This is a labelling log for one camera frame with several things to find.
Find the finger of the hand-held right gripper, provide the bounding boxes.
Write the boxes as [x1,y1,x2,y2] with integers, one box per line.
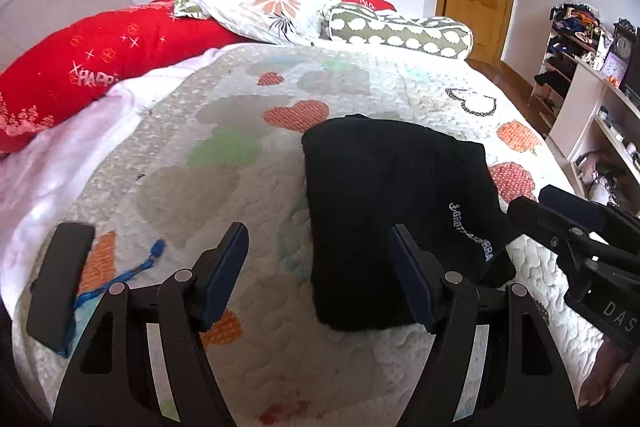
[539,185,640,240]
[507,196,618,280]

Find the green patterned bolster pillow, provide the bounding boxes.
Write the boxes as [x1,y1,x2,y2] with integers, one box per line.
[322,3,474,59]

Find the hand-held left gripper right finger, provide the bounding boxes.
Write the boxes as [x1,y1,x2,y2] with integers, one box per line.
[389,224,581,427]

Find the pale lilac bed sheet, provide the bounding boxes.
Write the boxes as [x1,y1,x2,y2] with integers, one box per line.
[0,52,211,303]

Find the white floral pillow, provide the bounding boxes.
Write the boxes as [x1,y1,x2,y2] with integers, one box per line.
[172,0,342,46]

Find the heart print quilt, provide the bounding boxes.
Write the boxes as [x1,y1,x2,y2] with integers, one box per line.
[12,42,607,427]

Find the small red pillow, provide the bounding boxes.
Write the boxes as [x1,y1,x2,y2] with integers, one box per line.
[337,0,398,14]

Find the blue cable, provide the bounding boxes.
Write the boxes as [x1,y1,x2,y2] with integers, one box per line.
[57,239,167,358]

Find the rack with clothes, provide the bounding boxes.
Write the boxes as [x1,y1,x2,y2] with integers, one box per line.
[527,2,615,132]

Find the black pants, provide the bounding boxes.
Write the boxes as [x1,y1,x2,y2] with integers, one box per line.
[301,113,521,334]

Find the pale plush toy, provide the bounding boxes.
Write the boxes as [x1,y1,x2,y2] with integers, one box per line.
[575,149,627,208]

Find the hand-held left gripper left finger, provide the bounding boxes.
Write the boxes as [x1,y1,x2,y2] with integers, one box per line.
[52,222,250,427]

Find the white shelf unit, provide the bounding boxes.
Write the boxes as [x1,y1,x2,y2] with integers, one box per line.
[552,57,640,210]

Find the large red pillow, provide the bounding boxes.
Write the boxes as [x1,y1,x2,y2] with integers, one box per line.
[0,0,246,155]

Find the person's right hand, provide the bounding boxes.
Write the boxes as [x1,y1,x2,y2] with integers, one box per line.
[580,341,633,408]

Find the ornate table clock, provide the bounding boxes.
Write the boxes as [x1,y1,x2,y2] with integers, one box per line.
[600,19,639,82]

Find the black phone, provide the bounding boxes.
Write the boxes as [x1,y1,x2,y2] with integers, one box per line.
[26,222,96,354]

